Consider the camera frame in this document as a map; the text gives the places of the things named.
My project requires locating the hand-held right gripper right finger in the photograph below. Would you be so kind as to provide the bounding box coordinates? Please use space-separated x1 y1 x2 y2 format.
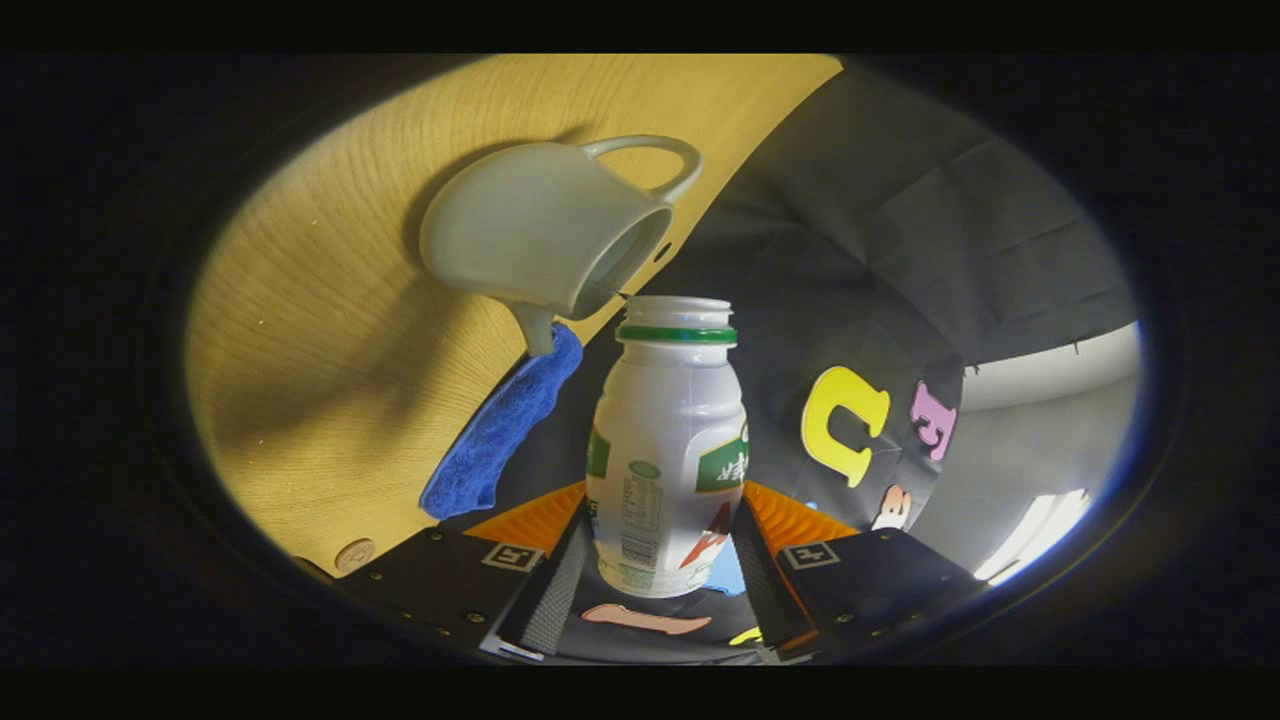
730 480 991 661

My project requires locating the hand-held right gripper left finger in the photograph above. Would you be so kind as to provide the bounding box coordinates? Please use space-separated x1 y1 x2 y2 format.
335 482 591 661

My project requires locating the white water bottle green label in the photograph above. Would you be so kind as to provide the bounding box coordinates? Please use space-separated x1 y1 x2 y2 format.
585 294 749 599

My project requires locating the white ceramic teacup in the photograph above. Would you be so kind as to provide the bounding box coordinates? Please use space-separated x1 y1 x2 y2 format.
418 134 704 358

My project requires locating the blue towel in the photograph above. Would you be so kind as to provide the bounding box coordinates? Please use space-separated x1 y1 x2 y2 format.
419 321 585 521

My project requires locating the long ceiling light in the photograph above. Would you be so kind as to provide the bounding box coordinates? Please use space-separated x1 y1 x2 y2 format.
973 488 1093 586

